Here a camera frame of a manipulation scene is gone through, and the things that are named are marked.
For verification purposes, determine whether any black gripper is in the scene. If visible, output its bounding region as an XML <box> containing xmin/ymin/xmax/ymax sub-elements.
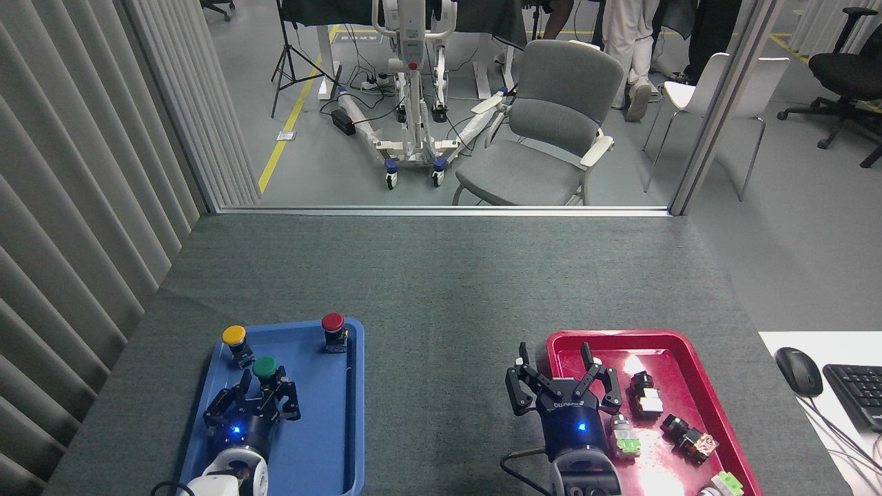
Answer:
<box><xmin>505</xmin><ymin>342</ymin><xmax>624</xmax><ymax>458</ymax></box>
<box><xmin>203</xmin><ymin>370</ymin><xmax>302</xmax><ymax>456</ymax></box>

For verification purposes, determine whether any green push button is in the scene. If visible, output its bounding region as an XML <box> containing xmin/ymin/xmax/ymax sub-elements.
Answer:
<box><xmin>252</xmin><ymin>355</ymin><xmax>287</xmax><ymax>397</ymax></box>

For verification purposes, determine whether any yellow push button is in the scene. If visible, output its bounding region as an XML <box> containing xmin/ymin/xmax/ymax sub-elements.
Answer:
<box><xmin>221</xmin><ymin>325</ymin><xmax>257</xmax><ymax>371</ymax></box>

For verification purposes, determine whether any red push button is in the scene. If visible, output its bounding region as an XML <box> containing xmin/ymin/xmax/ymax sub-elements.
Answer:
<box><xmin>321</xmin><ymin>312</ymin><xmax>349</xmax><ymax>354</ymax></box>

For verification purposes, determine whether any blue plastic tray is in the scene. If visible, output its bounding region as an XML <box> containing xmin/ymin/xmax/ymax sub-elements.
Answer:
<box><xmin>176</xmin><ymin>317</ymin><xmax>366</xmax><ymax>496</ymax></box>

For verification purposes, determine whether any red plastic tray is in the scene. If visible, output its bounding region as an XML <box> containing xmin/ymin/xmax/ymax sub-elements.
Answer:
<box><xmin>544</xmin><ymin>329</ymin><xmax>764</xmax><ymax>496</ymax></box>

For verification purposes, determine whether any black computer mouse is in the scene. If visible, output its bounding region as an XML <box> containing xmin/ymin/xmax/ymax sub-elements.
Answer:
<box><xmin>774</xmin><ymin>347</ymin><xmax>825</xmax><ymax>398</ymax></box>

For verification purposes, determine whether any grey upholstered chair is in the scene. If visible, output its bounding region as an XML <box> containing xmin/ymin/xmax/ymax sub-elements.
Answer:
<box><xmin>451</xmin><ymin>39</ymin><xmax>626</xmax><ymax>206</ymax></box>

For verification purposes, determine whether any black keyboard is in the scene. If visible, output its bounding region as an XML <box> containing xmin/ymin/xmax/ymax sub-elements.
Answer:
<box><xmin>822</xmin><ymin>363</ymin><xmax>882</xmax><ymax>433</ymax></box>

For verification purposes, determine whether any white plastic chair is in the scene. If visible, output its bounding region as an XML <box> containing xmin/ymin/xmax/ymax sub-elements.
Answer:
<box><xmin>642</xmin><ymin>52</ymin><xmax>791</xmax><ymax>203</ymax></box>

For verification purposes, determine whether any black tripod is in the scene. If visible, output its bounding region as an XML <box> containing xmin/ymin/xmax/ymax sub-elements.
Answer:
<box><xmin>271</xmin><ymin>0</ymin><xmax>342</xmax><ymax>119</ymax></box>

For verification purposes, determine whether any person in pale trousers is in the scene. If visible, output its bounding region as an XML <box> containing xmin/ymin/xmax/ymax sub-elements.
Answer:
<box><xmin>603</xmin><ymin>0</ymin><xmax>662</xmax><ymax>123</ymax></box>

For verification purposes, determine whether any white stand on wheels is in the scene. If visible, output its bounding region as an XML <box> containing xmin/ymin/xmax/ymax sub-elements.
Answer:
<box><xmin>336</xmin><ymin>0</ymin><xmax>514</xmax><ymax>190</ymax></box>

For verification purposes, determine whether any person in dark clothes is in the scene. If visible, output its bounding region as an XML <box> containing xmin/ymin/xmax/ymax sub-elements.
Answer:
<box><xmin>655</xmin><ymin>0</ymin><xmax>743</xmax><ymax>87</ymax></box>

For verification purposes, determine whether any black office chair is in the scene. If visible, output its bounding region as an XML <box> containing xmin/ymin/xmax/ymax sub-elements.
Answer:
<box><xmin>777</xmin><ymin>7</ymin><xmax>882</xmax><ymax>169</ymax></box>

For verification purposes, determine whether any silver switch with green block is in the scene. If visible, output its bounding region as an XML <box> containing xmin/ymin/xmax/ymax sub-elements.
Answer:
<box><xmin>608</xmin><ymin>412</ymin><xmax>642</xmax><ymax>460</ymax></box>

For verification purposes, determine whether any black and white switch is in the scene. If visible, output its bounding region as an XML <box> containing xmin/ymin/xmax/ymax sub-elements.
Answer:
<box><xmin>628</xmin><ymin>371</ymin><xmax>665</xmax><ymax>420</ymax></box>

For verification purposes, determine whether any black switch with orange block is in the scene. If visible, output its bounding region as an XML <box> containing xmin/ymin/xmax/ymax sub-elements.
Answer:
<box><xmin>660</xmin><ymin>413</ymin><xmax>719</xmax><ymax>464</ymax></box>

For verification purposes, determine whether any white and green switch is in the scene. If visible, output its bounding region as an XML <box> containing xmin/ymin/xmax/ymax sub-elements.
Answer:
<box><xmin>696</xmin><ymin>471</ymin><xmax>745</xmax><ymax>496</ymax></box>

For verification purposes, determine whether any silver table edge rail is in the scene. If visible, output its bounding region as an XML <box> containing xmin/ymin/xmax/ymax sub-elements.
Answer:
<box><xmin>214</xmin><ymin>205</ymin><xmax>670</xmax><ymax>218</ymax></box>

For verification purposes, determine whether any black mouse cable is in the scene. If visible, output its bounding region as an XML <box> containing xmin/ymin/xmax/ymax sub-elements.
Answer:
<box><xmin>799</xmin><ymin>395</ymin><xmax>882</xmax><ymax>483</ymax></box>

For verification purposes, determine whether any silver post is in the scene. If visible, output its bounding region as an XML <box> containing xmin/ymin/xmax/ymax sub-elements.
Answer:
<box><xmin>668</xmin><ymin>0</ymin><xmax>786</xmax><ymax>216</ymax></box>

